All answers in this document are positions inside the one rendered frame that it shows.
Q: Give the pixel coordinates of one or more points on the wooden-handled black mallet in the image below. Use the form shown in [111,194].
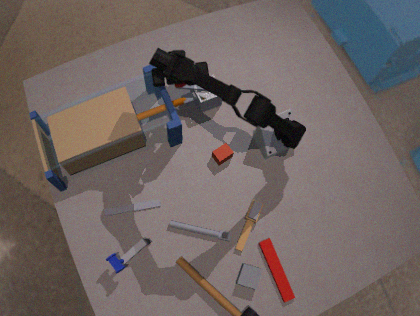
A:
[212,291]

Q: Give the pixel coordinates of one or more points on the winch handle with blue knob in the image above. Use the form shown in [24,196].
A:
[118,263]

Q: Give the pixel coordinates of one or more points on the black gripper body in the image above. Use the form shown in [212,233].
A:
[158,76]

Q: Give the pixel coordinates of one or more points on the red flat bar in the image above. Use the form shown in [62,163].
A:
[276,269]

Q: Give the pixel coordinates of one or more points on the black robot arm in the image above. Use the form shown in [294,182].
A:
[261,111]

